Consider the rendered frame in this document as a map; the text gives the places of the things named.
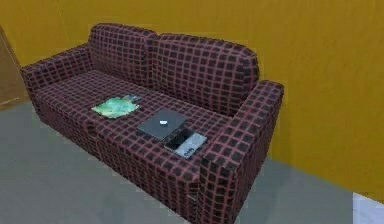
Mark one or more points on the dark grey closed laptop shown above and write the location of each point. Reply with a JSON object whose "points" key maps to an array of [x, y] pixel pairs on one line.
{"points": [[161, 124]]}

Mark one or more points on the green book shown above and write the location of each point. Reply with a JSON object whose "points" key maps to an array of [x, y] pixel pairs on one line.
{"points": [[115, 106]]}

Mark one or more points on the small dark remote control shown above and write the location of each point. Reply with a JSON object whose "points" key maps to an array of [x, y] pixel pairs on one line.
{"points": [[132, 97]]}

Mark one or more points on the brown wooden door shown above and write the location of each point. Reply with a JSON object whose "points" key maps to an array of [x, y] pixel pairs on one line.
{"points": [[8, 76]]}

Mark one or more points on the dark red checked sofa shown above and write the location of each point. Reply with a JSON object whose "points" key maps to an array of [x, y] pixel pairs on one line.
{"points": [[186, 76]]}

